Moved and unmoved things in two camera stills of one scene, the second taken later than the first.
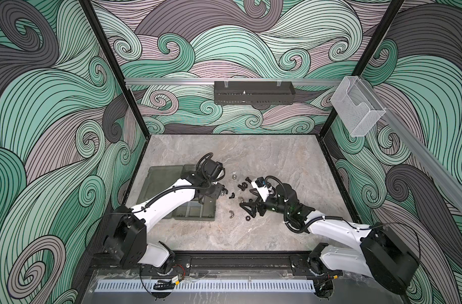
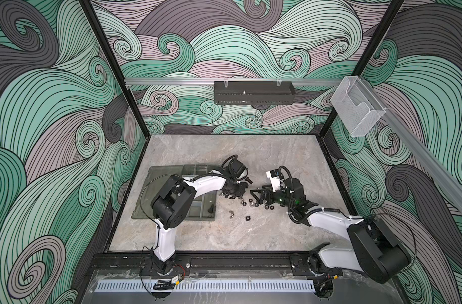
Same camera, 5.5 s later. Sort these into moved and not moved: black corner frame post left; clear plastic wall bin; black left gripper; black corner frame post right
Moved: black left gripper
Not moved: clear plastic wall bin; black corner frame post right; black corner frame post left
